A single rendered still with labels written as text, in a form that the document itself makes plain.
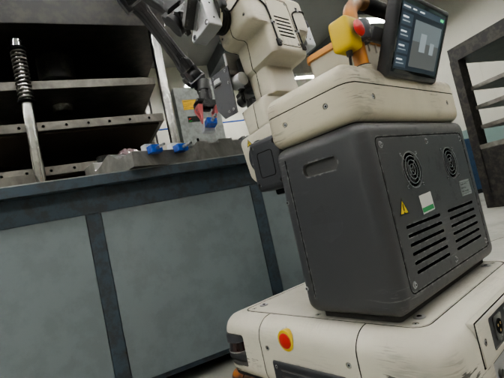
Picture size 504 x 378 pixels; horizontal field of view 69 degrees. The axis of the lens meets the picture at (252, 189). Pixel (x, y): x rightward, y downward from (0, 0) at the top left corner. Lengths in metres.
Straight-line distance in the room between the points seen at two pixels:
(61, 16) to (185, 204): 1.44
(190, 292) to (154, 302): 0.13
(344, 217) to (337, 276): 0.13
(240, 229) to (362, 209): 0.83
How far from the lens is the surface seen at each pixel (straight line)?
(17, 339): 1.43
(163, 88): 2.39
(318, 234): 0.83
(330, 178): 0.79
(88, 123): 2.36
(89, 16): 2.50
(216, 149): 1.54
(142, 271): 1.40
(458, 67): 5.48
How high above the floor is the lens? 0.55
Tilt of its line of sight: 4 degrees up
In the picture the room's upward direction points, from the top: 12 degrees counter-clockwise
